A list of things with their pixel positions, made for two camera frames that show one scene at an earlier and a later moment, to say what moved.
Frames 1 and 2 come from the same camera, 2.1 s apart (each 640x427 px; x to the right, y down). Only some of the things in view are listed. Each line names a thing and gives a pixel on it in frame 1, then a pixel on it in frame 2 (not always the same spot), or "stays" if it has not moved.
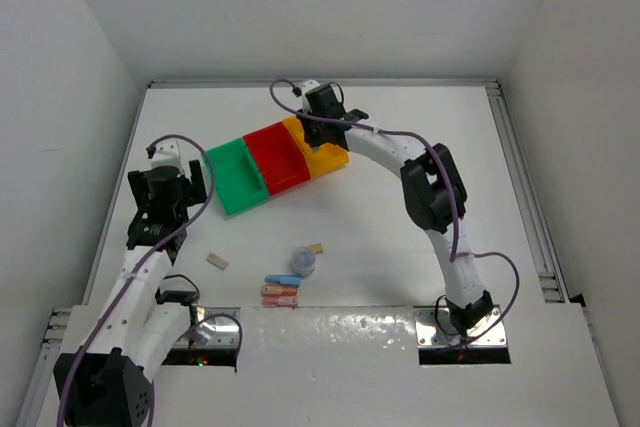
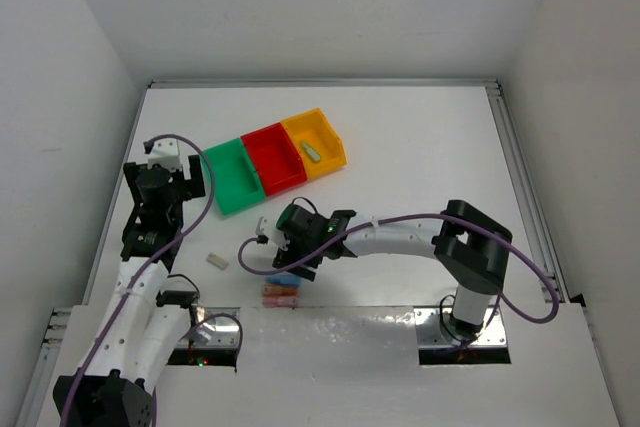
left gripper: (186, 188) stays
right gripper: (316, 139) → (284, 257)
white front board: (360, 367) stays
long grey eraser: (217, 261) stays
